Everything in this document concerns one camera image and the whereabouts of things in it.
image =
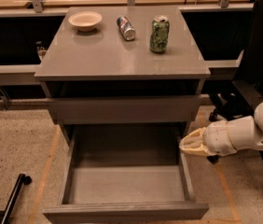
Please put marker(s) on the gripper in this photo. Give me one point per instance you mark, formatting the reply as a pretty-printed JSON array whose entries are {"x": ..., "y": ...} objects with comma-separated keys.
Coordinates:
[{"x": 219, "y": 137}]

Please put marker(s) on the grey drawer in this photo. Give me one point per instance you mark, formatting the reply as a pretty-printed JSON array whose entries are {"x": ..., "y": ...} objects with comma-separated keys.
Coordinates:
[
  {"x": 109, "y": 110},
  {"x": 125, "y": 173}
]

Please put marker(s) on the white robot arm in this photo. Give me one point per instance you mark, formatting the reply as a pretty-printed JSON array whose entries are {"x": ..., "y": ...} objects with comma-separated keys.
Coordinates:
[{"x": 225, "y": 138}]

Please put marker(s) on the closed grey top drawer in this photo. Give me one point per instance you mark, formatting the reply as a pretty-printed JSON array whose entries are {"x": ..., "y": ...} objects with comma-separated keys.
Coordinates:
[{"x": 109, "y": 110}]

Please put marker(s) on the grey drawer cabinet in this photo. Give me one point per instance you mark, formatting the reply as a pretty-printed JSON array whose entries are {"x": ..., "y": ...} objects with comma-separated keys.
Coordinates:
[{"x": 102, "y": 63}]

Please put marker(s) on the black office chair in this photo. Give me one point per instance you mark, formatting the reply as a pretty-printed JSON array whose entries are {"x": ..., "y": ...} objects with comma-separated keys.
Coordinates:
[{"x": 259, "y": 62}]

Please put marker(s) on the green crushed soda can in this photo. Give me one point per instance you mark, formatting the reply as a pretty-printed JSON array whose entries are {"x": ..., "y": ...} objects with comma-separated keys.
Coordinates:
[{"x": 160, "y": 34}]

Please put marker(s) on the blue silver soda can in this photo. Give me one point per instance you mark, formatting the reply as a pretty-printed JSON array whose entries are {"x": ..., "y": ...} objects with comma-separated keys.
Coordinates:
[{"x": 126, "y": 28}]

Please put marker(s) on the white paper bowl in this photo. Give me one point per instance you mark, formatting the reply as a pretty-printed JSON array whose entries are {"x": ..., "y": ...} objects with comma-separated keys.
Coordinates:
[{"x": 85, "y": 21}]

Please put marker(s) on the black wheeled stand leg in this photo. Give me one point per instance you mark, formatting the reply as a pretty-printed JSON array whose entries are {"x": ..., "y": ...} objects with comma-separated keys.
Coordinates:
[{"x": 22, "y": 180}]

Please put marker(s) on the long grey desk frame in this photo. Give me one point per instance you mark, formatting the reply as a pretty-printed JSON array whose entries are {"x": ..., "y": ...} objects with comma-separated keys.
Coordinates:
[{"x": 217, "y": 32}]

